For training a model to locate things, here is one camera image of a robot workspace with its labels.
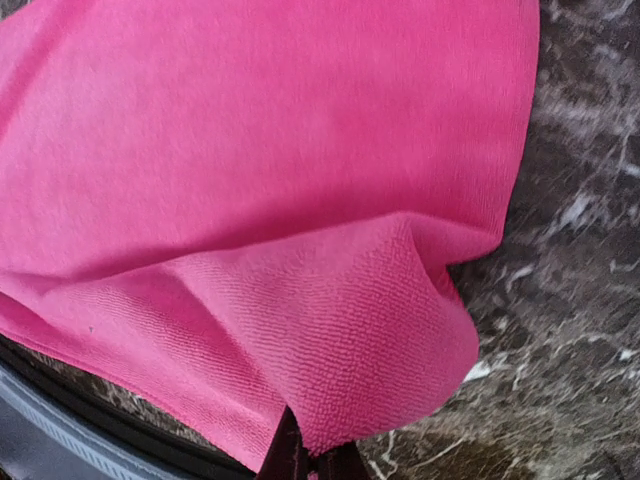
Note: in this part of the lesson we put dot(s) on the black front table rail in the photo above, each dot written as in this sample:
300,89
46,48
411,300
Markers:
94,437

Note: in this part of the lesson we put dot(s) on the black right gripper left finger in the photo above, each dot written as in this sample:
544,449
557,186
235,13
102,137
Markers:
286,459

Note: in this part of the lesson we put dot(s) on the pink microfibre towel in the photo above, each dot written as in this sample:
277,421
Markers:
238,208

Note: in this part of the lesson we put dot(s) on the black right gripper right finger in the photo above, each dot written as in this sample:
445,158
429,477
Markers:
341,463

